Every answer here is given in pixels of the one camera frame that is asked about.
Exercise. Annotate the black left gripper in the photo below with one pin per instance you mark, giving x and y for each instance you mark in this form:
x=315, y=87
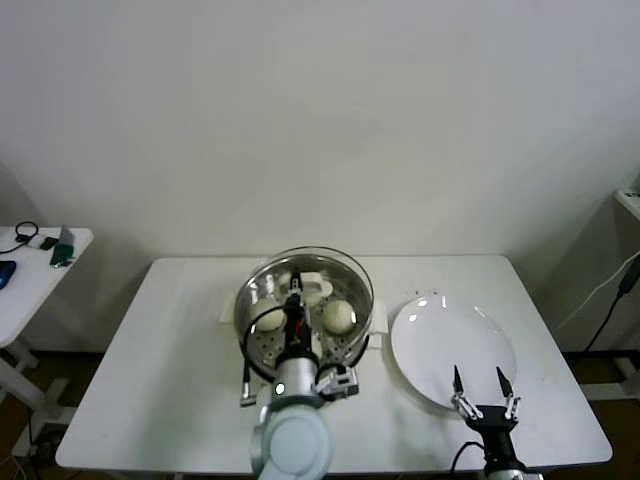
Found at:
x=296, y=325

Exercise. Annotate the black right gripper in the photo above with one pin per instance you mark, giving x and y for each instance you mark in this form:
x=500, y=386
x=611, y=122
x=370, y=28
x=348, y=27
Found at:
x=492, y=421

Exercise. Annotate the round glass pot lid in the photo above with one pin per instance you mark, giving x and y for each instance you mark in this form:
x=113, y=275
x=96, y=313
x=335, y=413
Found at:
x=317, y=287

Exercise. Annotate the white steamed baozi bun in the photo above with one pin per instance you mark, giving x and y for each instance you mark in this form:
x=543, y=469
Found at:
x=337, y=315
x=267, y=318

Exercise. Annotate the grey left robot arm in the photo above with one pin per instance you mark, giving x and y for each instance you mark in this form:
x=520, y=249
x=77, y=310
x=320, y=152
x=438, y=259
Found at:
x=295, y=445

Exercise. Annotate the stainless steel steamer basket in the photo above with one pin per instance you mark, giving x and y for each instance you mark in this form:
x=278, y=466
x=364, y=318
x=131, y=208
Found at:
x=345, y=356

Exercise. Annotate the large white round plate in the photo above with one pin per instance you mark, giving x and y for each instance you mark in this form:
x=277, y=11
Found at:
x=440, y=350

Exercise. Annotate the white shelf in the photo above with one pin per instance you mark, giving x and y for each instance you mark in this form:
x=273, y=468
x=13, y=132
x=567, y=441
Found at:
x=631, y=202

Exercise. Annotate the small dark device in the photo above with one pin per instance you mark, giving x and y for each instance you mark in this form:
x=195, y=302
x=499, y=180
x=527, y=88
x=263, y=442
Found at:
x=48, y=243

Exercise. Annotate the small white adapter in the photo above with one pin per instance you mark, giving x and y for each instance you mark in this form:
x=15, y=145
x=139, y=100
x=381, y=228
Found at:
x=35, y=243

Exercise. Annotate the white side table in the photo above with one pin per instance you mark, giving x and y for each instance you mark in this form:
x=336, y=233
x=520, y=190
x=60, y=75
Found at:
x=30, y=300

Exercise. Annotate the blue object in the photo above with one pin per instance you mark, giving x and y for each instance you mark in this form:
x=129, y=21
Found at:
x=6, y=274

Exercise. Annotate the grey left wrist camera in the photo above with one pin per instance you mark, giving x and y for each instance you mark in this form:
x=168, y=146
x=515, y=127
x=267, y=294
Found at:
x=340, y=382

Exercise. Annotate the white stand foot frame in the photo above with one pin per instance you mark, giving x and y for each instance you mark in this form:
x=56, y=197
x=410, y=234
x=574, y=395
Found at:
x=615, y=391

